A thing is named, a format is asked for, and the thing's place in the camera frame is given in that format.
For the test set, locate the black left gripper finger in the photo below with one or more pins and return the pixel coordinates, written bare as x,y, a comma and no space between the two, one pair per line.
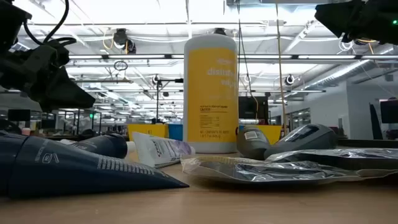
65,96

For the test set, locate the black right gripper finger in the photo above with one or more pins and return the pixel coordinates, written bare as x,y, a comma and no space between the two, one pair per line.
334,15

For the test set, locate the white toothpaste blue red print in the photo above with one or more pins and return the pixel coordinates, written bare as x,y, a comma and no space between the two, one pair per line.
67,141

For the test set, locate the white purple toothpaste tube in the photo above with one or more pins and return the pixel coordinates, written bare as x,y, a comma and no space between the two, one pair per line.
131,147
155,149

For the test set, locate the clear bag with black pad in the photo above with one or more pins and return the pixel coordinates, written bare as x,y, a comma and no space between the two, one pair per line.
264,172
342,157

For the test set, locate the yellow disinfecting wipes canister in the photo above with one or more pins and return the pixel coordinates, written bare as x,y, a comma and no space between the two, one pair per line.
211,93

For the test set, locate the grey tube small white label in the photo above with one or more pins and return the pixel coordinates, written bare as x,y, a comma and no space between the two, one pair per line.
252,146

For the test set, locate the small black monitor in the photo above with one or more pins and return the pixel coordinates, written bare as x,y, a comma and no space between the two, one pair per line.
18,115

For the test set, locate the pink cup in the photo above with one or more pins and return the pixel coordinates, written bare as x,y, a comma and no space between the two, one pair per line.
26,131

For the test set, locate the navy tube with white logo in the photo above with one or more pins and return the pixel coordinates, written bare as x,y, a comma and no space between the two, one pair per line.
102,146

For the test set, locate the navy tube with text panel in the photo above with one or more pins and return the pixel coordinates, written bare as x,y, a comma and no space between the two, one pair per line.
62,168

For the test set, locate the black ceiling device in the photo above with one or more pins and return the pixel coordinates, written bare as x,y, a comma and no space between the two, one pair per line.
119,37

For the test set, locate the yellow plastic basket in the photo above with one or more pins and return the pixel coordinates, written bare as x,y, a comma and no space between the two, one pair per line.
273,132
146,130

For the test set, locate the black monitor with pink edge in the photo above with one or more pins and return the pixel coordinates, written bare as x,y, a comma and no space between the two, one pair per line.
390,112

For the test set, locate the black leaning panel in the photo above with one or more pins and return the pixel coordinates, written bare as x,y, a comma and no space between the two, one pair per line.
374,124

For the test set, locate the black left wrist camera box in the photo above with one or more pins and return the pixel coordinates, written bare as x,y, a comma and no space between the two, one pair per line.
42,60

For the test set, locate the black camera stand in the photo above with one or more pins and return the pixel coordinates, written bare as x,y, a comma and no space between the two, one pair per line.
178,80

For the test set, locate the black aluminium table frame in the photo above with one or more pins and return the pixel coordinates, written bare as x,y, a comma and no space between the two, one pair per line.
367,143

